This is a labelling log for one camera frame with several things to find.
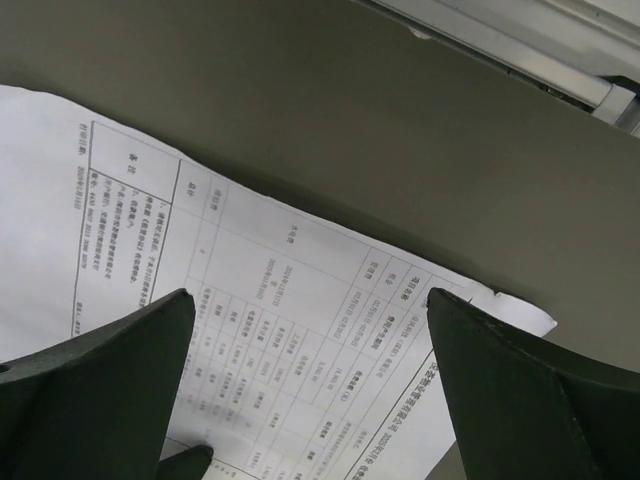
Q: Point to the printed paper sheet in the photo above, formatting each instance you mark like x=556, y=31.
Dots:
x=515, y=312
x=310, y=356

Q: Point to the aluminium frame rail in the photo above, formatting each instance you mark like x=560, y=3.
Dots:
x=583, y=52

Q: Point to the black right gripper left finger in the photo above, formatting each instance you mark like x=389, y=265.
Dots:
x=98, y=406

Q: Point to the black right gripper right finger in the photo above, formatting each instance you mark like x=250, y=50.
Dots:
x=524, y=408

